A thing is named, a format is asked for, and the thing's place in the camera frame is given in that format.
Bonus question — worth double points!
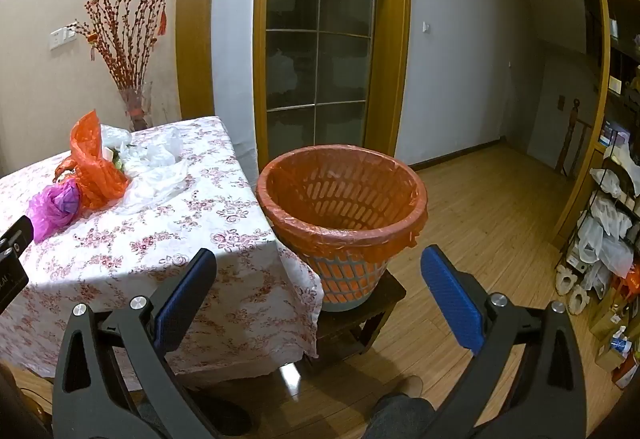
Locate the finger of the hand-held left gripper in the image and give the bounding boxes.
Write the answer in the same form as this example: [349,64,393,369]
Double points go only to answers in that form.
[0,215,35,270]

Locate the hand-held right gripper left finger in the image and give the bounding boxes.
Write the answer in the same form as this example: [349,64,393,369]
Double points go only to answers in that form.
[52,248,221,439]

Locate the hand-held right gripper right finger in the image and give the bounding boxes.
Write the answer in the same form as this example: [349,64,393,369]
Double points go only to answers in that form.
[420,245,587,439]

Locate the purple plastic bag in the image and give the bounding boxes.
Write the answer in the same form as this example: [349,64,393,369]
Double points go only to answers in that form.
[26,180,83,244]

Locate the orange plastic bag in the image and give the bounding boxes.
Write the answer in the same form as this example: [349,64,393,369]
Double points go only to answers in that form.
[52,110,132,212]

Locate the grey plastic waste basket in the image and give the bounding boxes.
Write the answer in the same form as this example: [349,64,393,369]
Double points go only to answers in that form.
[256,145,430,312]

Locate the white plastic bag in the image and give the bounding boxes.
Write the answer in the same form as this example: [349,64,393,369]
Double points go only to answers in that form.
[589,167,623,198]
[592,196,635,240]
[575,216,636,279]
[120,160,198,214]

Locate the clear bubble wrap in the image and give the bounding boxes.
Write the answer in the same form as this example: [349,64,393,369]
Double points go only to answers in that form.
[101,124,183,170]

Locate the dark wooden stool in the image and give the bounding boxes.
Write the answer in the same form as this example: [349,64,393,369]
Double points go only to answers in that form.
[315,264,407,360]

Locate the floral tablecloth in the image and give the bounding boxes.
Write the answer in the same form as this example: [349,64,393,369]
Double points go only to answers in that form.
[0,116,325,392]

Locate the person's brown shoe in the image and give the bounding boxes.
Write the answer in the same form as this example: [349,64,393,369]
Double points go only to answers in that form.
[395,375,426,400]

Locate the white slipper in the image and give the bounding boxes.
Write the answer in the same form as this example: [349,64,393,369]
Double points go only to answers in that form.
[570,285,591,317]
[556,265,576,296]

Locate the person's grey trouser leg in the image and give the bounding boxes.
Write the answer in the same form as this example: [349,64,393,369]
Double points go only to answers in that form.
[362,394,436,439]

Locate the white hanging plastic bag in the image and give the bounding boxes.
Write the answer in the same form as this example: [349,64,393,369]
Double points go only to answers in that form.
[589,167,623,198]
[592,196,635,240]
[575,216,636,279]

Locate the blue label spray bottle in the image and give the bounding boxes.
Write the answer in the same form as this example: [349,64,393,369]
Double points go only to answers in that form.
[607,326,632,355]

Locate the glass vase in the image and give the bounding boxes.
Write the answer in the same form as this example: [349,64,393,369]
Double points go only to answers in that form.
[119,83,153,132]

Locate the red plastic stool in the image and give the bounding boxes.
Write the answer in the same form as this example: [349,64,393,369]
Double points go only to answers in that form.
[622,264,640,300]

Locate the wooden chair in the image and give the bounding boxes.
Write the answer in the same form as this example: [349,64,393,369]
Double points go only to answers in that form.
[555,98,591,177]

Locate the red berry branches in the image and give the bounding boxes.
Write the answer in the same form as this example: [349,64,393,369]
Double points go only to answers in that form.
[70,0,168,92]

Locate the wooden shelf unit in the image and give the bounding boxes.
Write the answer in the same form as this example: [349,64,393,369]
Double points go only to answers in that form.
[550,0,640,250]

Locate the wooden framed glass door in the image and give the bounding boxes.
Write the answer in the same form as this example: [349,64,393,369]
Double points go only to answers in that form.
[252,0,412,170]

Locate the black wire rack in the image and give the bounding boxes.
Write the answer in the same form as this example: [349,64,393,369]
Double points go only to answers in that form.
[555,154,640,280]

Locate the white wall outlet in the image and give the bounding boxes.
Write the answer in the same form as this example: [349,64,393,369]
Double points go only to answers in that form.
[50,26,78,50]

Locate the wooden wall trim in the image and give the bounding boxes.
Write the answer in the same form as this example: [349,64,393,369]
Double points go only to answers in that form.
[177,0,221,122]

